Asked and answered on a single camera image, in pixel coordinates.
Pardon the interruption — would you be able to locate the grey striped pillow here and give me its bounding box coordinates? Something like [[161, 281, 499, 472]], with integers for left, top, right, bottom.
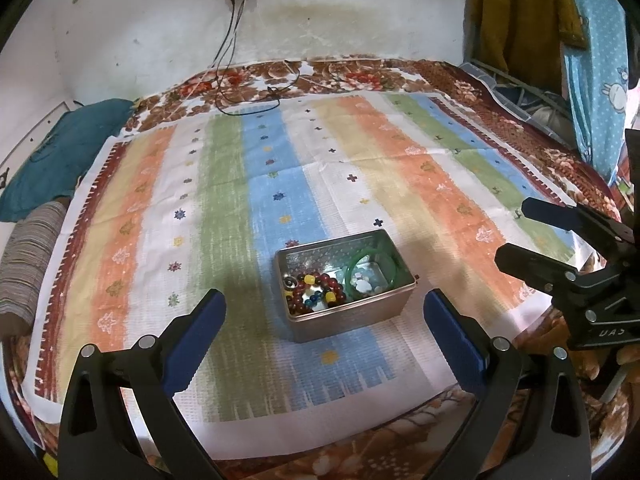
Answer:
[[1, 197, 70, 340]]

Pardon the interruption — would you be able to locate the white shell bracelet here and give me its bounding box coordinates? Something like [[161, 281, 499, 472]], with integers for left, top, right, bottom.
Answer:
[[348, 271, 379, 295]]

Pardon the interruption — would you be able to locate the black cable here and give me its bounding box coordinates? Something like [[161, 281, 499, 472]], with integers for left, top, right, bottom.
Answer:
[[209, 0, 249, 72], [214, 0, 302, 116]]

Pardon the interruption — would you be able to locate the silver metal tin box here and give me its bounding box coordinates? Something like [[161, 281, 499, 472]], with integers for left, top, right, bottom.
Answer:
[[273, 229, 416, 342]]

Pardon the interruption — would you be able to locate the red yellow bead bracelet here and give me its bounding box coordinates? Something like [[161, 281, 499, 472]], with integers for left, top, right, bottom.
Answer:
[[285, 270, 347, 316]]

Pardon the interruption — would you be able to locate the striped colourful cloth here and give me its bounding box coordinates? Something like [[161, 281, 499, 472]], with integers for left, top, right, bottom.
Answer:
[[23, 91, 591, 460]]

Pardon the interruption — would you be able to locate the mustard yellow garment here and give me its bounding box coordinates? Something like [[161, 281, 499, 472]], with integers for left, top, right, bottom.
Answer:
[[469, 0, 587, 93]]

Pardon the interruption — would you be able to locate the blue dotted cloth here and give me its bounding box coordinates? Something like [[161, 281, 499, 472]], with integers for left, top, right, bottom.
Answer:
[[564, 0, 629, 183]]

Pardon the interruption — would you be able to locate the grey patterned cloth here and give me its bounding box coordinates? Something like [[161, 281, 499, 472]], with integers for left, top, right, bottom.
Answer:
[[460, 60, 577, 151]]

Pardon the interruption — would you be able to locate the teal pillow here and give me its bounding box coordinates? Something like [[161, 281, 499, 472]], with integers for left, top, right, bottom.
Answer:
[[1, 99, 134, 222]]

